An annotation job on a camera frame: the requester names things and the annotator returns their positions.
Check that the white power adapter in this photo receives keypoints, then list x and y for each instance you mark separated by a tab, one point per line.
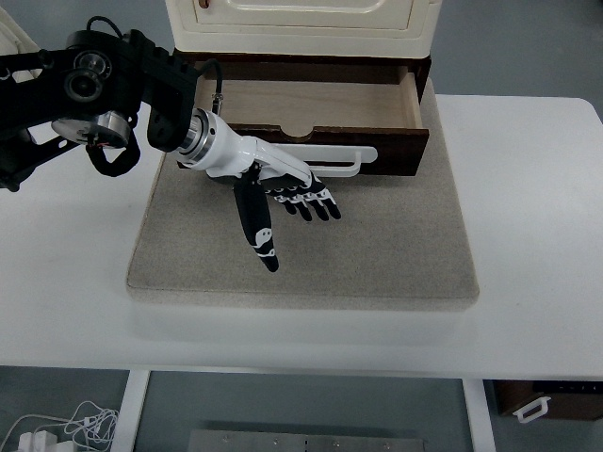
41	441

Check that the dark wooden drawer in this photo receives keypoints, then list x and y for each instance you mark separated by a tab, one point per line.
386	117

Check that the cream jacket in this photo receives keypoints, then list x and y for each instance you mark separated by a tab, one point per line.
14	40

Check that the white table leg right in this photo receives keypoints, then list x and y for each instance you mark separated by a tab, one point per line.
478	415

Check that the white table leg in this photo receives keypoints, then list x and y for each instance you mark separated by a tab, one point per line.
133	399
478	415

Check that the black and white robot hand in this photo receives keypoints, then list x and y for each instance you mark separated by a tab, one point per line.
255	169

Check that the beige felt mat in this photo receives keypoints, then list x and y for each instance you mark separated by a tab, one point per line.
401	244

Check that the dark wooden cabinet base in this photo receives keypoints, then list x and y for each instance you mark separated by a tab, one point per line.
322	69

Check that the brown box white handle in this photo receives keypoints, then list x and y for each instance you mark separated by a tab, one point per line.
528	400

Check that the white drawer handle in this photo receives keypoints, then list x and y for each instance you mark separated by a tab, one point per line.
341	161

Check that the white table leg left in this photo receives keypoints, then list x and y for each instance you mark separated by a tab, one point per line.
133	399

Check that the cream upper cabinet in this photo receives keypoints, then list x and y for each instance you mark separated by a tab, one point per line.
386	29

